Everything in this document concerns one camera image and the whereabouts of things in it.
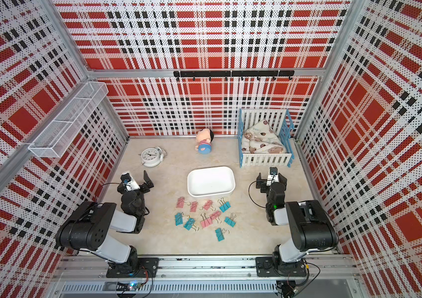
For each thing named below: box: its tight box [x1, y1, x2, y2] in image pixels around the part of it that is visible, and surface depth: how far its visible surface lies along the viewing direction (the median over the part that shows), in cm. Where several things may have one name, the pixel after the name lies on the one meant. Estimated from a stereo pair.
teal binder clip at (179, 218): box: [174, 211, 184, 226], surface depth 87 cm
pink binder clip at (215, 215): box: [209, 210, 222, 220], surface depth 90 cm
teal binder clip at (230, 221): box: [224, 212, 237, 228], surface depth 88 cm
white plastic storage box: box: [186, 166, 236, 197], surface depth 100 cm
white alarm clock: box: [138, 146, 167, 168], surface depth 109 cm
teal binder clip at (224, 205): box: [217, 197, 232, 213], surface depth 91 cm
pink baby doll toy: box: [194, 128, 215, 155], surface depth 113 cm
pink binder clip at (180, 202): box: [176, 196, 185, 208], surface depth 92 cm
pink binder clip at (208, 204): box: [203, 199, 214, 211], surface depth 92 cm
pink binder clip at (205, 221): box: [200, 212, 213, 230], surface depth 86 cm
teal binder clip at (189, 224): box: [183, 214, 200, 232], surface depth 86 cm
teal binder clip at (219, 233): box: [214, 227, 230, 242], surface depth 83 cm
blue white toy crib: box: [237, 108, 295, 168], surface depth 113 cm
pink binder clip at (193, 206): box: [189, 201, 198, 213], surface depth 91 cm
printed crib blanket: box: [241, 119, 287, 154], surface depth 117 cm
